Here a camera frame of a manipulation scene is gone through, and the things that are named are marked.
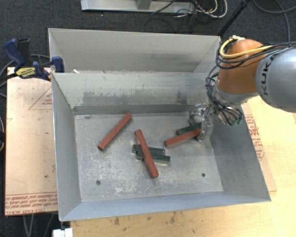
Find red-brown flat block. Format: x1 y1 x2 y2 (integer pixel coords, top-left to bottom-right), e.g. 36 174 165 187
134 129 160 179
163 128 202 148
97 112 133 151

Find brown cardboard board red print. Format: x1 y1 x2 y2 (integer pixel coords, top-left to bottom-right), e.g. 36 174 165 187
4 67 278 217

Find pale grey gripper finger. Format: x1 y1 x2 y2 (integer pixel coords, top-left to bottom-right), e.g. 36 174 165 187
202 121 214 134
196 131 212 143

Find grey metal bin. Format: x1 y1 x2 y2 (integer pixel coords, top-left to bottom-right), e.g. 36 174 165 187
48 28 272 222

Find dark green flat block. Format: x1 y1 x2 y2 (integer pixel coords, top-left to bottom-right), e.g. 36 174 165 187
175 122 202 136
136 152 171 167
131 144 166 156

